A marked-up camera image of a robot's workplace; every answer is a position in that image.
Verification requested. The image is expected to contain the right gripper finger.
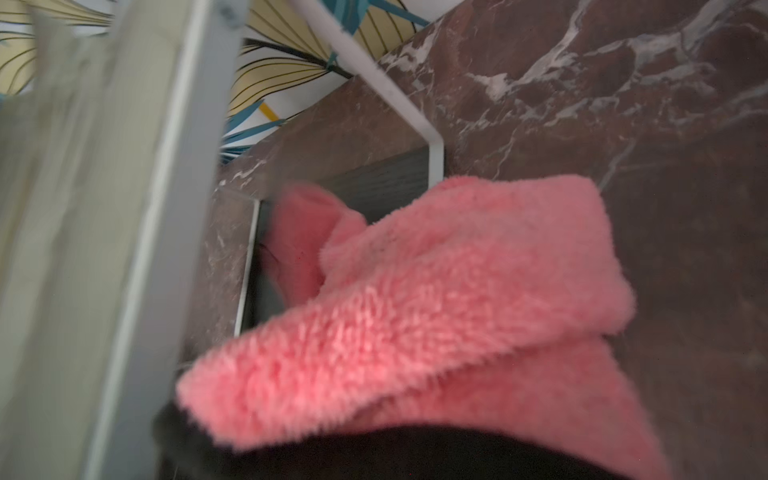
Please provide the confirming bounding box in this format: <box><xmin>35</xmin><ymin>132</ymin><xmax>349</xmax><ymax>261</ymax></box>
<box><xmin>152</xmin><ymin>403</ymin><xmax>619</xmax><ymax>479</ymax></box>

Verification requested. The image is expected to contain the pink fluffy cloth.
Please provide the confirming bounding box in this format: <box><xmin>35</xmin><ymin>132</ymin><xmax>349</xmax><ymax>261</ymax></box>
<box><xmin>172</xmin><ymin>175</ymin><xmax>671</xmax><ymax>479</ymax></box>

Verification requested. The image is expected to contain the white two-tier bookshelf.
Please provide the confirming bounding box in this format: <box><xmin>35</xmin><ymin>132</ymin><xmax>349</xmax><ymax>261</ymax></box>
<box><xmin>0</xmin><ymin>0</ymin><xmax>445</xmax><ymax>480</ymax></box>

